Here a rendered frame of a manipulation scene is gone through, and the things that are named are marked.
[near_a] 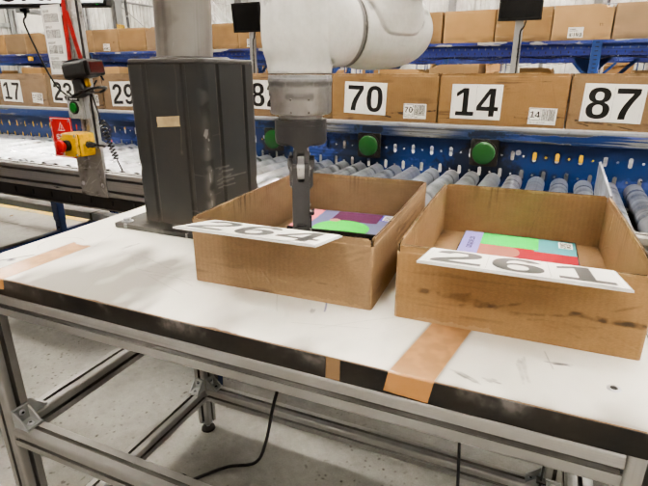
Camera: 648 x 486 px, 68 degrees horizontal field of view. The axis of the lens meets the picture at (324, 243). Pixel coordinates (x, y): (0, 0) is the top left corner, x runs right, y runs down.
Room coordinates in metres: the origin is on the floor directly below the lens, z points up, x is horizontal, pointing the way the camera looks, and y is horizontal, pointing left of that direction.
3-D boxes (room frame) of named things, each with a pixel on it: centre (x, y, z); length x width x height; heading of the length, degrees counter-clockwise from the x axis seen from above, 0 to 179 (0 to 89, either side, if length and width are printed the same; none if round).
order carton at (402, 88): (1.91, -0.27, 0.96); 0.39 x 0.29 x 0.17; 64
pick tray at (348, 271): (0.81, 0.00, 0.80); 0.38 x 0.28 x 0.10; 159
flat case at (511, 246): (0.78, -0.33, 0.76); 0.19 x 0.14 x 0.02; 67
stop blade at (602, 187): (1.19, -0.70, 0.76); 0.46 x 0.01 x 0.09; 154
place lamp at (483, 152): (1.55, -0.51, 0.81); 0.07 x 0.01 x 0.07; 64
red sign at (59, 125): (1.60, 0.83, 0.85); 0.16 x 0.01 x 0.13; 64
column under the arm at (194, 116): (1.02, 0.26, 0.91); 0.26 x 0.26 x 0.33; 67
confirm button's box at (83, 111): (1.56, 0.77, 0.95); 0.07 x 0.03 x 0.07; 64
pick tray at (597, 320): (0.69, -0.29, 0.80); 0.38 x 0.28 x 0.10; 158
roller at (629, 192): (1.15, -0.79, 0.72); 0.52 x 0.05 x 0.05; 154
